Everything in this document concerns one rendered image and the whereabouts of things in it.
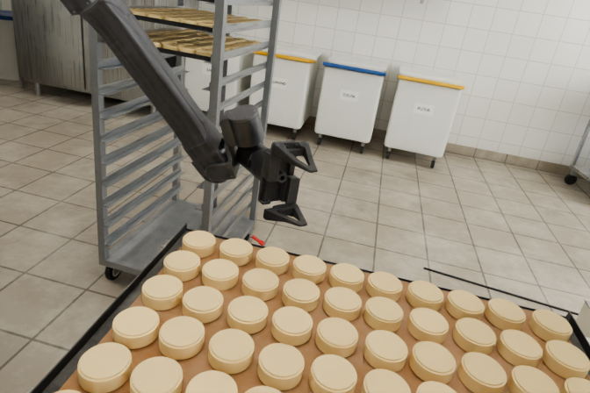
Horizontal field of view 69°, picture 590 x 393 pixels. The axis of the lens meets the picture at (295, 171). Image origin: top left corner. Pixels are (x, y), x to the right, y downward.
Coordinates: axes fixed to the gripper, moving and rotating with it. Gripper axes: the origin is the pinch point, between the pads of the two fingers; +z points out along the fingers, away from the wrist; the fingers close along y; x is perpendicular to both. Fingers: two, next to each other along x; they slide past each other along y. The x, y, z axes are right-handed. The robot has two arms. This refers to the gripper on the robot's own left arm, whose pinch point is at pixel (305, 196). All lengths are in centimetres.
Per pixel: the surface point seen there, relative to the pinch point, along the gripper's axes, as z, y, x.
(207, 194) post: -81, 42, -21
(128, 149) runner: -124, 40, -4
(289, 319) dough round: 16.9, 6.5, 13.0
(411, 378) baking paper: 29.1, 8.3, 3.8
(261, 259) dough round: 4.6, 6.6, 9.9
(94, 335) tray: 7.8, 9.0, 33.1
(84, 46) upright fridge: -381, 44, -31
